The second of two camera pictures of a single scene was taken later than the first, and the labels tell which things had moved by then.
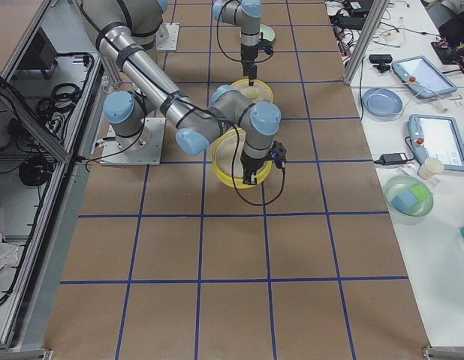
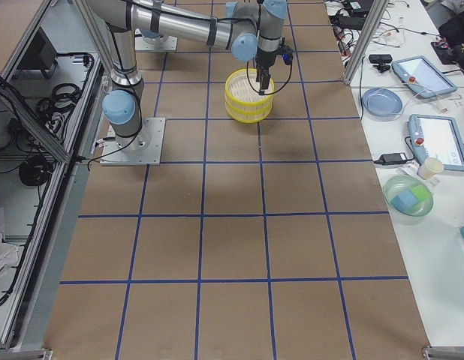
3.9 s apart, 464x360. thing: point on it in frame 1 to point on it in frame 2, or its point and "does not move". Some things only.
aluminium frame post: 378,8 does not move
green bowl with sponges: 409,200 does not move
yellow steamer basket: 222,155 to 242,89
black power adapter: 393,158 does not move
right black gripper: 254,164 to 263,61
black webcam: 381,59 does not move
